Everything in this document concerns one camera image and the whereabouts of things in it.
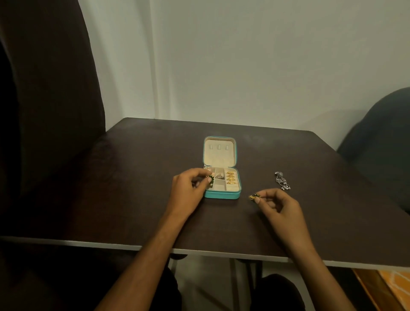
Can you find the green and gold earring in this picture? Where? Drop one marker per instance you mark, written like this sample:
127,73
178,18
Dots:
210,178
253,197

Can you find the brown wooden furniture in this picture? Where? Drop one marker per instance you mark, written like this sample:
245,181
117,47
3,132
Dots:
368,288

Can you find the person's left forearm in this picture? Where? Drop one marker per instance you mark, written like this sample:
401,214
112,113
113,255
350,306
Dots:
144,262

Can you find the person's right leg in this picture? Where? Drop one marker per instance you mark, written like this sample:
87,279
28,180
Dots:
277,293

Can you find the person's right thumb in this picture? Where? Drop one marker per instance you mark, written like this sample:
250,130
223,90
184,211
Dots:
267,201

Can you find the dark grey chair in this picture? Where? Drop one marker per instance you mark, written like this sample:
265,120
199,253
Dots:
381,144

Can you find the silver dangling earring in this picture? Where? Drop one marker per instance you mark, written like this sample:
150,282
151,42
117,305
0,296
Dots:
285,185
278,176

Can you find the small silver jewelry piece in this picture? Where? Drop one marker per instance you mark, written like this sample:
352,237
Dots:
219,176

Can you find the person's right forearm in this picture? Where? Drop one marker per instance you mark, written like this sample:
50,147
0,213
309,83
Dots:
320,278

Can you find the person's right hand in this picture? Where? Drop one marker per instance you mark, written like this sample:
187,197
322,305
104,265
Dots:
285,214

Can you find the teal jewelry box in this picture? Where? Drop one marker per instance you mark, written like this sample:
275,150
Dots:
221,153

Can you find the dark brown sofa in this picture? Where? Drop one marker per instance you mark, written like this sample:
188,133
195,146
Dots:
48,112

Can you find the white table leg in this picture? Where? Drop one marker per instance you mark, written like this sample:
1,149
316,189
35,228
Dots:
173,263
242,282

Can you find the orange patterned cloth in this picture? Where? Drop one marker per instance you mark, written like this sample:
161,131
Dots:
398,288

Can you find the person's left hand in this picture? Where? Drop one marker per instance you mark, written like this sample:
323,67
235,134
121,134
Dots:
184,195

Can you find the person's left thumb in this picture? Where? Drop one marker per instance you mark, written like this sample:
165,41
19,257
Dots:
204,183

